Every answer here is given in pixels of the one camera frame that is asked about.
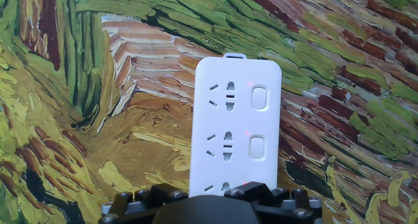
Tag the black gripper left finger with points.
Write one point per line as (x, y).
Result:
(137, 206)

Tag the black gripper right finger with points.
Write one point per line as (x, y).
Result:
(287, 207)

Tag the white four-socket power strip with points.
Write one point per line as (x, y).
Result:
(235, 119)

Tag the Van Gogh wheatfield print cloth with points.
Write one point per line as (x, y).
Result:
(98, 87)

